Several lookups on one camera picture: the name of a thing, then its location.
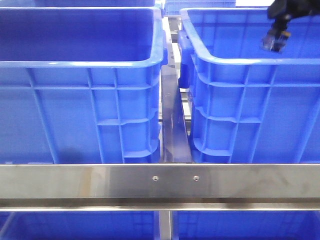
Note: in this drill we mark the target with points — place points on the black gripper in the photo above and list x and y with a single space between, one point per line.
291 9

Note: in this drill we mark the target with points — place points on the push button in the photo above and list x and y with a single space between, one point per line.
277 36

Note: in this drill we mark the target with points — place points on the blue front right target crate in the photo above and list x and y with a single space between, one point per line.
249 105

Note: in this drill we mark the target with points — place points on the blue front left crate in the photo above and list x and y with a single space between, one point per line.
80 85

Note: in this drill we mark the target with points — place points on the lower right blue crate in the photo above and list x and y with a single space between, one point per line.
246 225

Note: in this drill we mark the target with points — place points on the lower left blue crate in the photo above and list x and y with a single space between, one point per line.
82 225

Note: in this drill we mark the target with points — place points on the steel shelf divider bracket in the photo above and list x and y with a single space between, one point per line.
175 144

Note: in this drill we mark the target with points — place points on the stainless steel shelf rail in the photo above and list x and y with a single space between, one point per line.
160 187

